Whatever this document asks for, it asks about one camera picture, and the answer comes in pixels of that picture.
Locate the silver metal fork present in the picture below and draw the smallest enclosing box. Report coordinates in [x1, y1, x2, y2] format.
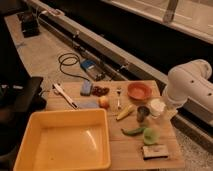
[116, 87, 122, 109]

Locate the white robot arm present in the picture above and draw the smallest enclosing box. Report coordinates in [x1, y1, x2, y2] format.
[162, 59, 213, 113]

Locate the yellow plastic tray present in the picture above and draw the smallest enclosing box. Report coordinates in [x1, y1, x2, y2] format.
[13, 109, 111, 171]

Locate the dark grape bunch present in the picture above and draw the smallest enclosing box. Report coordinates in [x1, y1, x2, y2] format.
[92, 86, 109, 97]

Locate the peach apple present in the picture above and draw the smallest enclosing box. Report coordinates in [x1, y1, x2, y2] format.
[98, 96, 109, 109]

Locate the blue sponge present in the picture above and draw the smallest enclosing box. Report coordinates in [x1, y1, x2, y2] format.
[80, 80, 93, 96]

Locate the blue electronic device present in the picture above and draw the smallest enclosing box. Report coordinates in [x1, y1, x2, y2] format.
[80, 59, 107, 82]

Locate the orange bowl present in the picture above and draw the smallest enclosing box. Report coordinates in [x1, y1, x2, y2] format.
[127, 82, 152, 100]

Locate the yellow banana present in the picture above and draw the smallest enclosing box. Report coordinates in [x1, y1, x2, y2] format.
[116, 105, 134, 121]

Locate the white lidded jar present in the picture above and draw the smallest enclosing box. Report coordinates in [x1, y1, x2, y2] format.
[149, 98, 165, 117]

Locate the green chili pepper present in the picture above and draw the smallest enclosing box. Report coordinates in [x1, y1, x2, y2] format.
[121, 127, 146, 136]

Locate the wooden board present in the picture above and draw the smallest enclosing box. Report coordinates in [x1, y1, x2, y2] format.
[46, 80, 185, 171]

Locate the green lime cup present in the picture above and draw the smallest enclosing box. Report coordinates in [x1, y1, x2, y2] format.
[143, 128, 159, 145]

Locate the black chair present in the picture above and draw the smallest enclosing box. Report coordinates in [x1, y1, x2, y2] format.
[0, 77, 46, 156]

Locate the black box device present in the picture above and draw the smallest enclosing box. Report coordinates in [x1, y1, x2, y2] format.
[21, 13, 40, 37]

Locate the long metal rail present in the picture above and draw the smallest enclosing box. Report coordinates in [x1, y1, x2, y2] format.
[24, 0, 213, 137]

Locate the black cable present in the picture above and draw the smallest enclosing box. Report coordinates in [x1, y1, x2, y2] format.
[57, 52, 92, 83]

